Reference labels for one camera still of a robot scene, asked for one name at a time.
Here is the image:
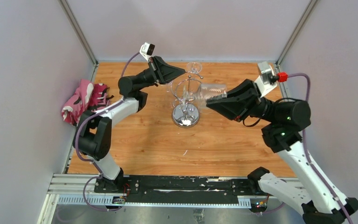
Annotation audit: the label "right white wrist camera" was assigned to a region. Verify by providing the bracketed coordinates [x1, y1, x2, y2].
[255, 61, 278, 97]

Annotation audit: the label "aluminium frame post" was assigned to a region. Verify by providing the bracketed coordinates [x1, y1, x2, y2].
[58, 0, 97, 65]
[275, 0, 319, 68]

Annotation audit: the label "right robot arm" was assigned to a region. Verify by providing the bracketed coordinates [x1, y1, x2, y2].
[206, 78, 358, 224]

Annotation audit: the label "right aluminium frame post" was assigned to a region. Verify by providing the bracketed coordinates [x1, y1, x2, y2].
[275, 0, 319, 68]

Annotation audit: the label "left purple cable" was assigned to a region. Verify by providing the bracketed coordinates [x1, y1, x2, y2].
[74, 52, 141, 212]

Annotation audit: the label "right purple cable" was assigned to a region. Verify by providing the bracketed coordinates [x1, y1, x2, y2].
[270, 72, 352, 224]

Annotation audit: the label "left aluminium frame post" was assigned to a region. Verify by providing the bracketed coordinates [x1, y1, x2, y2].
[58, 0, 97, 65]

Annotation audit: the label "pink camouflage cloth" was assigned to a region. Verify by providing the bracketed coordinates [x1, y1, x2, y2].
[61, 79, 114, 126]

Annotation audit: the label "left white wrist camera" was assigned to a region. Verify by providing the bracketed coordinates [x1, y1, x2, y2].
[139, 42, 155, 62]

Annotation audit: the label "purple cable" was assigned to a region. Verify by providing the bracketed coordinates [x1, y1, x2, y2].
[270, 72, 352, 224]
[74, 52, 141, 212]

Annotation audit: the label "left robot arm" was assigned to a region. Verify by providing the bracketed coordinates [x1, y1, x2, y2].
[73, 56, 186, 193]

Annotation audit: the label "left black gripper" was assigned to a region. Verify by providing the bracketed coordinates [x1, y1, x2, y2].
[136, 56, 185, 91]

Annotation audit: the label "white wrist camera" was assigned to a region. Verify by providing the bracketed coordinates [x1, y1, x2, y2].
[139, 42, 155, 62]
[255, 61, 278, 97]

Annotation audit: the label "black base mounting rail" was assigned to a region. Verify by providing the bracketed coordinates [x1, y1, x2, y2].
[92, 175, 268, 208]

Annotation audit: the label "chrome wine glass rack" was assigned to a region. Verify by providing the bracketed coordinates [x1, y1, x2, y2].
[168, 73, 201, 128]

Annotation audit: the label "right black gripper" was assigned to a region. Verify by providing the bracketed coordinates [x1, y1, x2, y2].
[205, 78, 277, 124]

